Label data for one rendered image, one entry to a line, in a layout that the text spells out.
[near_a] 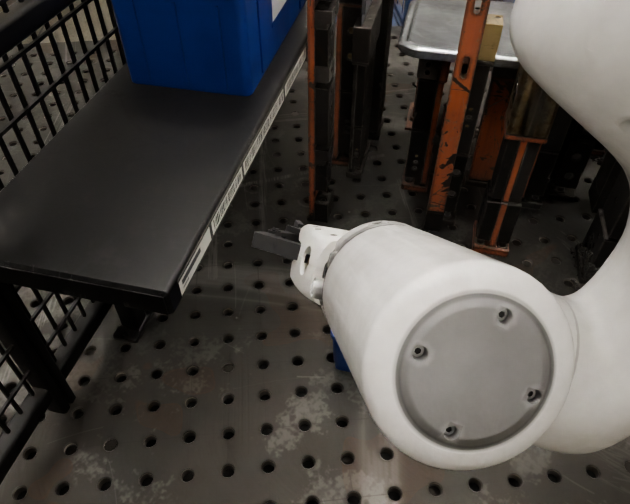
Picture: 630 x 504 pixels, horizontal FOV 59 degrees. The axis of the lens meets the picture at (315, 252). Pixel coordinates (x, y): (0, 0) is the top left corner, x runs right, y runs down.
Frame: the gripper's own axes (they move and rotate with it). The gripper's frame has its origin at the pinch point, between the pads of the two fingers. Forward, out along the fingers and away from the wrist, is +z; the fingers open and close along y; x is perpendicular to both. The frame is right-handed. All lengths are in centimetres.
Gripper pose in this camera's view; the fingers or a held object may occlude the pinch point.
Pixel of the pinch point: (343, 248)
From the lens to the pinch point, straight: 51.8
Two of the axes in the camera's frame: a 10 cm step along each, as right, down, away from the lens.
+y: 9.7, 2.1, 1.4
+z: -1.1, -1.5, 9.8
